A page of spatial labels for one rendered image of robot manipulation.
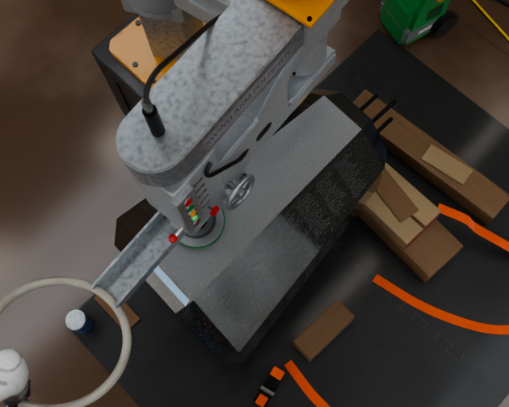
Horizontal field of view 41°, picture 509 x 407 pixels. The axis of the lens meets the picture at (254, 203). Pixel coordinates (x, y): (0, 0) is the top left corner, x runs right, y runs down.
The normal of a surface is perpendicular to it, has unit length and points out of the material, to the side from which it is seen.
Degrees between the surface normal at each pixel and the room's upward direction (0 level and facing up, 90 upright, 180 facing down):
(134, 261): 1
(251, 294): 45
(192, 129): 0
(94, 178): 0
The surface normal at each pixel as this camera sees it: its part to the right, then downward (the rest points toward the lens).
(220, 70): -0.05, -0.33
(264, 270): 0.47, 0.21
